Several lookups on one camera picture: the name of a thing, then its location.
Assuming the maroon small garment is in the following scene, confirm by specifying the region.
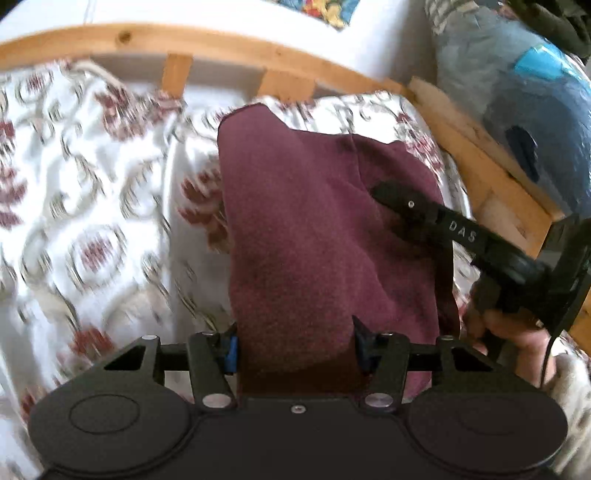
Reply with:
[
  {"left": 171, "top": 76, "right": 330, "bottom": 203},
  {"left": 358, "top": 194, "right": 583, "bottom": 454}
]
[{"left": 218, "top": 105, "right": 460, "bottom": 395}]

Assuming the person's right hand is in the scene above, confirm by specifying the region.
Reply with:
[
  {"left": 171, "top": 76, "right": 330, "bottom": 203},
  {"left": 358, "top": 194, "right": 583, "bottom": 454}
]
[{"left": 463, "top": 284, "right": 557, "bottom": 387}]

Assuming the white floral satin bedspread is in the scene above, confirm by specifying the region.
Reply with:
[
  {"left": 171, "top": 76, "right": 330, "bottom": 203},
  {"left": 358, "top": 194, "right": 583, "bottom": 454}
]
[{"left": 0, "top": 57, "right": 591, "bottom": 480}]

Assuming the blue grey plush toy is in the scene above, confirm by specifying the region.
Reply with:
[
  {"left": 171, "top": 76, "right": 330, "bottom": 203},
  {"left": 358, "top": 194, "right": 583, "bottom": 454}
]
[{"left": 425, "top": 1, "right": 590, "bottom": 216}]

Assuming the colourful floral cartoon poster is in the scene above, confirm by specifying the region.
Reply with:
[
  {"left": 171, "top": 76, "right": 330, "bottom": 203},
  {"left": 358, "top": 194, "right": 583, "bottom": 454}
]
[{"left": 276, "top": 0, "right": 360, "bottom": 30}]

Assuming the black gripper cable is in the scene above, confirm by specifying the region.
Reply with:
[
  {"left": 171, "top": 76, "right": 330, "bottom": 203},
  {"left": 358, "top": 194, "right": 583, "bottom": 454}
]
[{"left": 540, "top": 276, "right": 591, "bottom": 391}]

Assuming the wooden bed frame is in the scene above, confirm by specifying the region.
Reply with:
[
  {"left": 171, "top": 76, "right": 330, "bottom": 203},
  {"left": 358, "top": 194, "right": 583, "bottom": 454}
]
[{"left": 1, "top": 23, "right": 563, "bottom": 255}]

